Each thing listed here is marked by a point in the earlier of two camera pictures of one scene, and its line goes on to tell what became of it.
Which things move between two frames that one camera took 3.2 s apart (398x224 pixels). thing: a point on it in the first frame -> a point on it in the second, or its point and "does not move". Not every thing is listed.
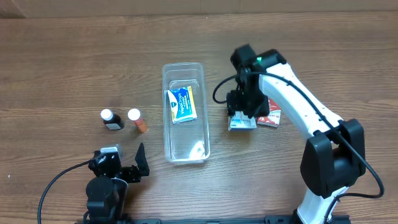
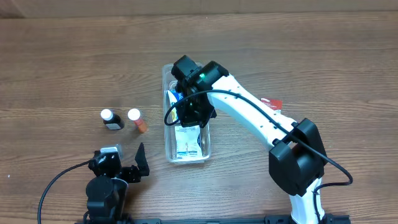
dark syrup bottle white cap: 111,121 does not move
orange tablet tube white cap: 134,115 does not move
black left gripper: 129,173 does not move
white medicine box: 240,121 -> 186,144
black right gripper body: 246,106 -> 195,115
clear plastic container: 185,113 does not move
